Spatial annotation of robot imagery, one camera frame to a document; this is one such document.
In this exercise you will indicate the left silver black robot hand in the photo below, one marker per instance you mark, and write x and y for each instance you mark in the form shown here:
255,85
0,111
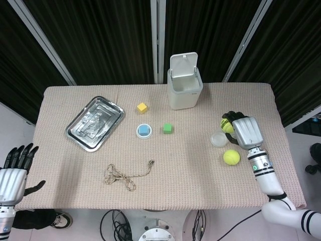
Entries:
12,183

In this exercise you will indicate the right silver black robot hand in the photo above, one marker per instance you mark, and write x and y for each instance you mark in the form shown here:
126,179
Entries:
248,133

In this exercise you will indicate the yellow tennis ball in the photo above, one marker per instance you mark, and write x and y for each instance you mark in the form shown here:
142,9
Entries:
231,157
226,126

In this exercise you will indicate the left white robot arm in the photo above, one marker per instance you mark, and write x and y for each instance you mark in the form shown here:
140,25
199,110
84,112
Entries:
5,221

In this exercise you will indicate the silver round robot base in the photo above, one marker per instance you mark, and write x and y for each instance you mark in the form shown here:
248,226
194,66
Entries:
159,233

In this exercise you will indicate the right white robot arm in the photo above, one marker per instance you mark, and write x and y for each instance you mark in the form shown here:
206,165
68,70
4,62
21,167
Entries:
268,180

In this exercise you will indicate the clear plastic tube container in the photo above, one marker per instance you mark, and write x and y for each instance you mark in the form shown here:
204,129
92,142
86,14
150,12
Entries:
218,139

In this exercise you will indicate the black sneaker white sole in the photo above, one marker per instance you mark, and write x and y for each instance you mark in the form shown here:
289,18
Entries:
64,221

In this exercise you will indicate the black wheeled chair base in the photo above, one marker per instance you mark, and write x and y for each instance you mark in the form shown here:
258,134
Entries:
314,150

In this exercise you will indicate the white desktop trash bin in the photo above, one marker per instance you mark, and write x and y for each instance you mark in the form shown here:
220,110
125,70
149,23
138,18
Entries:
183,100

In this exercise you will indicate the beige waffle-weave tablecloth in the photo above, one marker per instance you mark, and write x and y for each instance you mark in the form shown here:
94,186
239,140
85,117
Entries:
188,175

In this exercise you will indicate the green foam cube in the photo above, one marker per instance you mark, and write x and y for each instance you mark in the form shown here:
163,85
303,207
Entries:
167,128

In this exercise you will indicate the black curtain panel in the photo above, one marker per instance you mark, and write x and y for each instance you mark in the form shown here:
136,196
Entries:
100,37
15,62
296,50
205,25

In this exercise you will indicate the stainless steel rectangular tray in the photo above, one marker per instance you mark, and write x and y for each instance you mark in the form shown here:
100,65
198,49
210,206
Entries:
95,123

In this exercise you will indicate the blue foam cube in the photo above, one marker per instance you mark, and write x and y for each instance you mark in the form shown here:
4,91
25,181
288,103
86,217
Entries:
143,130

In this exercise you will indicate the yellow foam cube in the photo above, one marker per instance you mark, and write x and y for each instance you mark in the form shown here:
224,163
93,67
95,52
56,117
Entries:
142,108

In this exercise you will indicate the white metal frame post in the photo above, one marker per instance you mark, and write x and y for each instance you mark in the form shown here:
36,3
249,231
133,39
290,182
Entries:
154,37
246,40
44,42
303,116

